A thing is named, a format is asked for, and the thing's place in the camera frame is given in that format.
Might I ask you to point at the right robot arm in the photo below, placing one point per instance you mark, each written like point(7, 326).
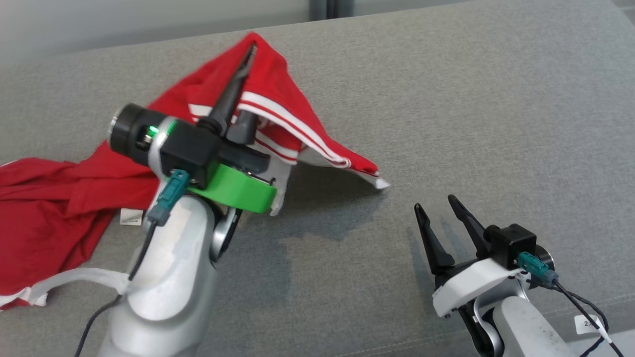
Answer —
point(526, 332)

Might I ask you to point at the grey upright post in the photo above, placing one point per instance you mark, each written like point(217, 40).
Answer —
point(331, 7)

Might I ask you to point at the red white basketball jersey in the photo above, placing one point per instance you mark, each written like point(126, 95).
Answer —
point(278, 79)

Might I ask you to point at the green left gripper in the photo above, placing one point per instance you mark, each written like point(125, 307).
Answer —
point(233, 191)

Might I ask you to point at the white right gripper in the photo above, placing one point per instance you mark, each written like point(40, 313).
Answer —
point(471, 287)

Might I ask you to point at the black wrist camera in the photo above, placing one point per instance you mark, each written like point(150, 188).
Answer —
point(191, 146)
point(513, 243)

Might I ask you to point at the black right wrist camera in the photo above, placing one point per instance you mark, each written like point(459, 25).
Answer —
point(513, 243)

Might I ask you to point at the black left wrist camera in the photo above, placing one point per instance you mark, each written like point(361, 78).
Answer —
point(191, 146)

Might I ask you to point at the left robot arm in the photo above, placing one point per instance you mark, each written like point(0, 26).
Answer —
point(168, 277)

